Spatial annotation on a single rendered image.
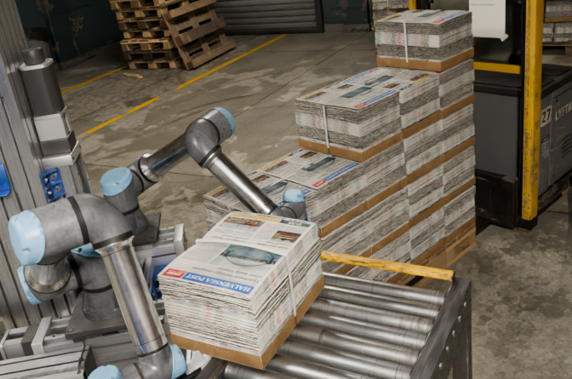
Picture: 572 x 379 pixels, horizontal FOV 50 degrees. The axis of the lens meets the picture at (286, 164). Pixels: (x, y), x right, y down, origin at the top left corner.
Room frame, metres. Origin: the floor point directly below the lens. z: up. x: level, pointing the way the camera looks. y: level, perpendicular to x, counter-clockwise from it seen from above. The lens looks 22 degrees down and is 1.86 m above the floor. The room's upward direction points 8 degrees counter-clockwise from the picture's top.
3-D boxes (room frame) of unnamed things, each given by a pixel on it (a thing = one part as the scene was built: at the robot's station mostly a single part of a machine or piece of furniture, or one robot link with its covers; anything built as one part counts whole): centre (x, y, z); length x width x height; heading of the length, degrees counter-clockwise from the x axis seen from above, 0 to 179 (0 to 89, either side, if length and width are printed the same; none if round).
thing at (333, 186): (2.52, -0.20, 0.42); 1.17 x 0.39 x 0.83; 130
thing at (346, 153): (2.61, -0.30, 0.86); 0.38 x 0.29 x 0.04; 41
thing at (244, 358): (1.37, 0.21, 0.83); 0.29 x 0.16 x 0.04; 59
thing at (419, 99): (2.80, -0.53, 0.95); 0.38 x 0.29 x 0.23; 41
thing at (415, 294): (1.56, -0.20, 0.77); 0.47 x 0.05 x 0.05; 59
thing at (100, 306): (1.60, 0.59, 0.87); 0.15 x 0.15 x 0.10
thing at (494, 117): (3.52, -1.37, 0.40); 0.69 x 0.55 x 0.80; 40
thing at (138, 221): (2.09, 0.62, 0.87); 0.15 x 0.15 x 0.10
